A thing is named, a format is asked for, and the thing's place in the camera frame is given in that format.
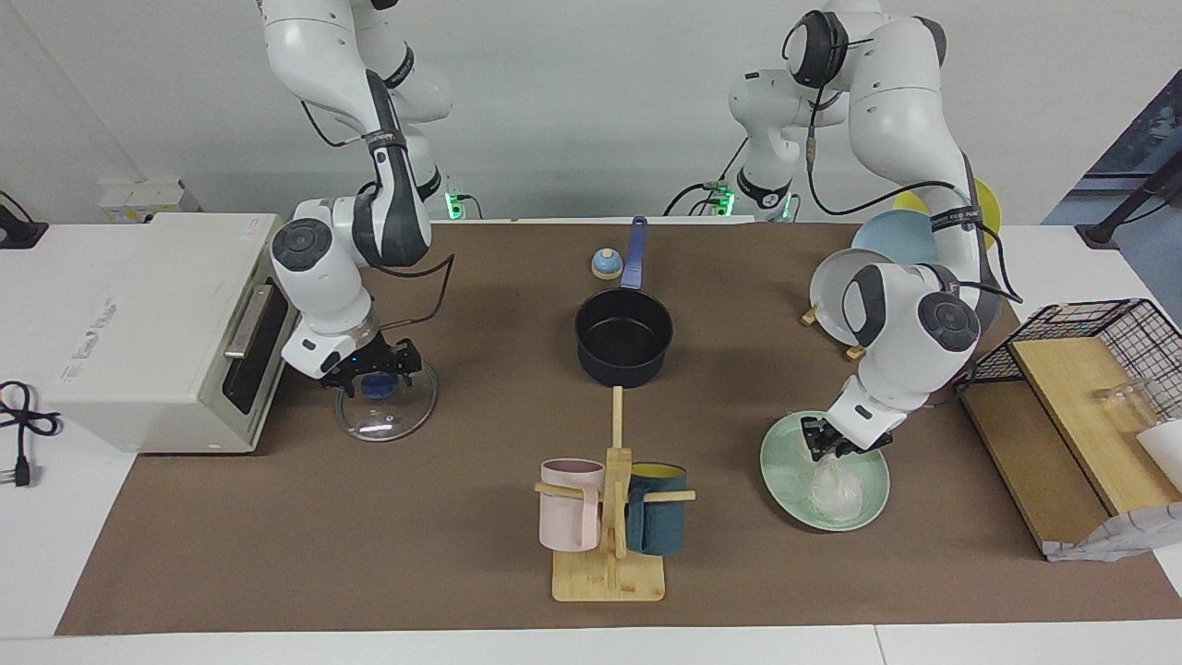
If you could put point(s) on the glass lid with blue knob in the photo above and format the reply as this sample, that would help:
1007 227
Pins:
388 425

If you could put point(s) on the black desk device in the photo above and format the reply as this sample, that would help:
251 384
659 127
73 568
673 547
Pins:
18 235

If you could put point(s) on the brown table mat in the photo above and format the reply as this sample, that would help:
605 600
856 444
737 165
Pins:
369 536

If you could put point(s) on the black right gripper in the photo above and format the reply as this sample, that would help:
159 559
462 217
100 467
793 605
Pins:
374 362

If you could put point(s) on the yellow plate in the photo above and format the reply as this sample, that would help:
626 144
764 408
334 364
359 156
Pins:
990 208

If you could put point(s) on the clear glass cup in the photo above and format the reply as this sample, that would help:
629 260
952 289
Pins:
1122 406

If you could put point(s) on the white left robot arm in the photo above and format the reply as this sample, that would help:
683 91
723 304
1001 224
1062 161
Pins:
905 102

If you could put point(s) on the wooden plate rack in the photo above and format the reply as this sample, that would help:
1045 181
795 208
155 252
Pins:
809 317

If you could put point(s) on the light blue plate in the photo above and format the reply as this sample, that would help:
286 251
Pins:
891 240

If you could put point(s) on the black stand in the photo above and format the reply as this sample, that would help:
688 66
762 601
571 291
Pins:
1103 231

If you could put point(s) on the pink mug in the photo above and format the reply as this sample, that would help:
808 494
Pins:
568 517

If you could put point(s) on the light green plate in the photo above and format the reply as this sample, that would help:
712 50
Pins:
785 471

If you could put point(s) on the grey plate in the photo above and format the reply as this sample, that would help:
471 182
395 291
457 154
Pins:
831 296

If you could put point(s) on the white power strip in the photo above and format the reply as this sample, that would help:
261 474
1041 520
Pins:
138 199

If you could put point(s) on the clear bag of vermicelli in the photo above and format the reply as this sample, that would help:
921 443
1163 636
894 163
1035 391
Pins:
836 494

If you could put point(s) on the dark teal mug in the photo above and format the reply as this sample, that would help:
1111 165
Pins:
660 526

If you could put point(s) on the wooden mug tree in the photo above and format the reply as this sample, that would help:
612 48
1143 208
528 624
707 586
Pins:
609 582

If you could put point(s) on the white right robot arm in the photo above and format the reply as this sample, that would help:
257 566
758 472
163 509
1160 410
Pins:
314 268

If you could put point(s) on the beige toaster oven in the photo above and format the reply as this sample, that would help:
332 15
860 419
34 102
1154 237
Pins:
138 323

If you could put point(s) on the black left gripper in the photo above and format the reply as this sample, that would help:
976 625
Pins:
826 431

